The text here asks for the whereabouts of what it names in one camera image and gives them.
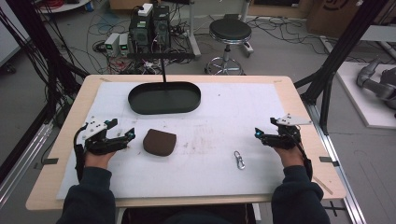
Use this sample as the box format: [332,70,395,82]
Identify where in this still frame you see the left hand-held gripper cable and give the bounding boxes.
[73,123,89,183]

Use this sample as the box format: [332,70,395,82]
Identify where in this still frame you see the white floor board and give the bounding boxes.
[335,61,396,131]

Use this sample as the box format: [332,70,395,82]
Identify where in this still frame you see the person's left hand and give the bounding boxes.
[84,148,118,171]

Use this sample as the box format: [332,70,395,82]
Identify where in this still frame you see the white power supply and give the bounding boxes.
[104,32,121,57]
[119,33,131,57]

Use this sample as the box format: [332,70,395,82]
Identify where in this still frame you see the black floor cables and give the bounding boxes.
[252,16,347,56]

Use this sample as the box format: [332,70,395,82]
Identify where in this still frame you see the hand-held gripper cable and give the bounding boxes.
[73,123,89,183]
[293,136,314,182]

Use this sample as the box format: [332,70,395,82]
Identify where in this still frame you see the black oval tray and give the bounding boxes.
[127,81,202,116]

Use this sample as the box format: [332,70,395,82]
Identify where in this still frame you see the white metal table leg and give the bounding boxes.
[188,0,203,59]

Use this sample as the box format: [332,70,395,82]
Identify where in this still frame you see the black computer tower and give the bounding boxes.
[128,10,154,54]
[152,5,172,50]

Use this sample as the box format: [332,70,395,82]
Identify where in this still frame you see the cardboard box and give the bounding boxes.
[305,0,376,40]

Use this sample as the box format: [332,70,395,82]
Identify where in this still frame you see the black camera stand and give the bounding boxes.
[126,51,196,84]

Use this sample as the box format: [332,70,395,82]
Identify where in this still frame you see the white table mat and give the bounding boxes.
[56,81,290,201]

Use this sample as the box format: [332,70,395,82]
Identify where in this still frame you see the white round table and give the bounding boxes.
[36,0,92,15]

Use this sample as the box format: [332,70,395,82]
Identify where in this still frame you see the brown pouch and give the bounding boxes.
[142,128,177,158]

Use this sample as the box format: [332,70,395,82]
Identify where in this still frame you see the black frame with cables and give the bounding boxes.
[0,0,91,127]

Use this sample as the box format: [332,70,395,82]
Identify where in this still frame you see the white box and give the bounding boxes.
[136,3,154,18]

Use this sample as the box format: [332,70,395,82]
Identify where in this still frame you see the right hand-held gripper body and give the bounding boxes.
[262,113,313,151]

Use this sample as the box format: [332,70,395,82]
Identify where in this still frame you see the right hand-held gripper cable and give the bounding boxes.
[293,136,314,182]

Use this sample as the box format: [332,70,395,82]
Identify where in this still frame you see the silver carabiner clip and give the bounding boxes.
[233,150,247,171]

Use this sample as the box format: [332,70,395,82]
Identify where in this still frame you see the person's right hand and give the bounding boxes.
[274,145,304,170]

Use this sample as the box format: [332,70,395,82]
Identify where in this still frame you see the thin wooden stick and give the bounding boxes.
[312,175,334,196]

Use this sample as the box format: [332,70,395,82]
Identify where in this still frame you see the black metal frame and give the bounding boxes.
[293,0,390,135]

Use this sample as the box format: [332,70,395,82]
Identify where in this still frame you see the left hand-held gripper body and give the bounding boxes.
[81,116,129,156]

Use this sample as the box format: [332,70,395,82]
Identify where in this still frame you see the black round stool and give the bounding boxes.
[205,18,254,77]

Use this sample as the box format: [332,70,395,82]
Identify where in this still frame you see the aluminium rail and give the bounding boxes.
[0,120,54,209]
[305,102,369,224]

